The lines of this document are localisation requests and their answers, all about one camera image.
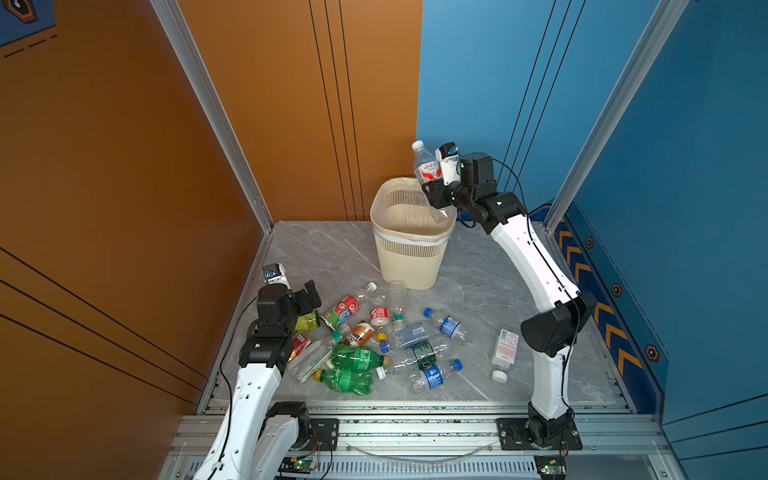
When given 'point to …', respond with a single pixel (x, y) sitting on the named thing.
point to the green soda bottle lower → (345, 380)
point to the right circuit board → (551, 466)
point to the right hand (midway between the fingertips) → (430, 182)
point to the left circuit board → (301, 464)
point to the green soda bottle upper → (353, 358)
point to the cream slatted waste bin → (412, 242)
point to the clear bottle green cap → (397, 296)
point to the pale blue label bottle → (410, 335)
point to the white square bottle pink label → (505, 355)
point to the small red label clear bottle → (379, 306)
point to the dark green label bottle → (425, 354)
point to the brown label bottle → (360, 336)
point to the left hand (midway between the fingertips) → (297, 283)
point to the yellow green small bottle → (307, 323)
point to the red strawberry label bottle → (345, 308)
